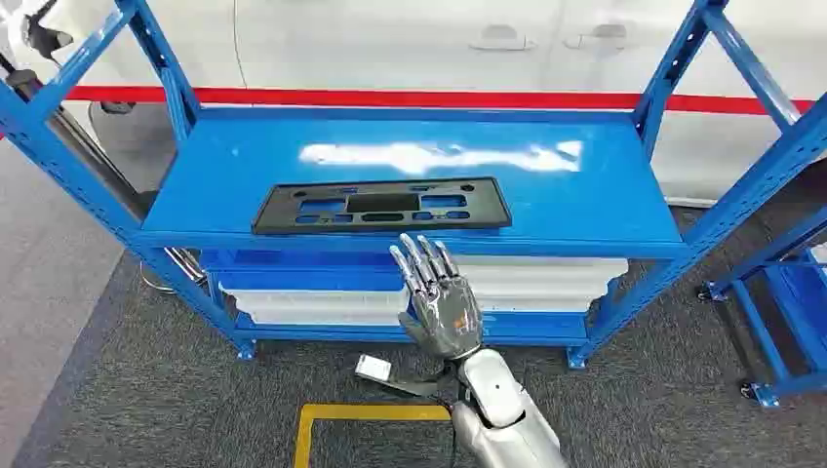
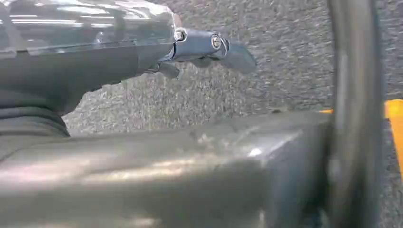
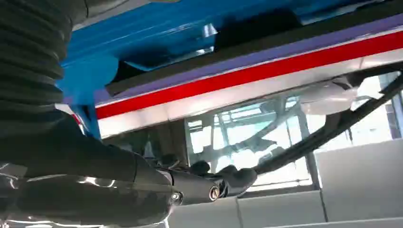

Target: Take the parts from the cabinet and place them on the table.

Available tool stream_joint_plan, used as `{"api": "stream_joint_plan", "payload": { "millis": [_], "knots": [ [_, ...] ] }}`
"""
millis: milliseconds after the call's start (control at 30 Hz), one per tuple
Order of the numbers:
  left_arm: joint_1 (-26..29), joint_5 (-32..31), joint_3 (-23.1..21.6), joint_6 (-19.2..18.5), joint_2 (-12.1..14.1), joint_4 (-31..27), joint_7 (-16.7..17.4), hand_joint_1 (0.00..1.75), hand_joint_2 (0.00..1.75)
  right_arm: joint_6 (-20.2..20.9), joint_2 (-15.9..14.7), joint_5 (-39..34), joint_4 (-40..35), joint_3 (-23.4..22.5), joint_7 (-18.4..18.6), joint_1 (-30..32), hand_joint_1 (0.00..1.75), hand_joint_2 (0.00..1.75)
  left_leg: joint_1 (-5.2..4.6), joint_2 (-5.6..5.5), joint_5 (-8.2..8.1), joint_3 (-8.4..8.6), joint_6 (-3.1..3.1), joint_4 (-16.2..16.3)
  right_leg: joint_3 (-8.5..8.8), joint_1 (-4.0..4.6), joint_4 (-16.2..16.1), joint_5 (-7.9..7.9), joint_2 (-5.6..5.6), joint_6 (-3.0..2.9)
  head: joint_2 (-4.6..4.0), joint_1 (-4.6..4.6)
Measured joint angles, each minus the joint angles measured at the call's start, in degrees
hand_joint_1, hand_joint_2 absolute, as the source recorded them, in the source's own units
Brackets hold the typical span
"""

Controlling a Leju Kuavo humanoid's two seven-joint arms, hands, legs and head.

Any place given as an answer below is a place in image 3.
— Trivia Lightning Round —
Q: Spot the glass window with frame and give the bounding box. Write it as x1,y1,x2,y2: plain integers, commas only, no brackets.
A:
185,71,403,191

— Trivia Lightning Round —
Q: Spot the red and purple striped board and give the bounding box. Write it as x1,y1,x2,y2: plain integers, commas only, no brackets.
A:
63,14,403,120

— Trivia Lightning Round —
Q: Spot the blue wheeled cart frame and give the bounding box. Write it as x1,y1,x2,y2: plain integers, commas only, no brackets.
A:
57,0,403,140

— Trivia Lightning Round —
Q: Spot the white partition panel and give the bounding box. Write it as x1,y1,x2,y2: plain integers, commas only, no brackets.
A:
163,138,403,228

